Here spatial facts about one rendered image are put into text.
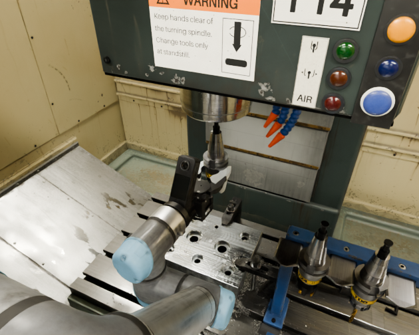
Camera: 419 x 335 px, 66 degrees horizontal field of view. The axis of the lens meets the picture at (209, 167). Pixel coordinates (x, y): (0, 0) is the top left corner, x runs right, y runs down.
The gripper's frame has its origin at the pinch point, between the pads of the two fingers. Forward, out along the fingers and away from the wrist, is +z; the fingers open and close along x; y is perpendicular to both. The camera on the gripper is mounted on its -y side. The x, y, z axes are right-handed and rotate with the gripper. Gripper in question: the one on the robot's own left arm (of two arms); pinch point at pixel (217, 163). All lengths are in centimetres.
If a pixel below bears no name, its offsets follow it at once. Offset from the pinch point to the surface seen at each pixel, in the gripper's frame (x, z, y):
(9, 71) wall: -102, 11, -3
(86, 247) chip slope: -61, -6, 62
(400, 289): 45.4, -9.3, 8.3
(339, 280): 34.8, -13.0, 8.3
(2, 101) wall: -102, 4, 7
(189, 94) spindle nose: -1.8, -8.6, -21.5
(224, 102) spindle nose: 5.1, -7.0, -20.7
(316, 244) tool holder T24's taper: 28.9, -12.4, 1.8
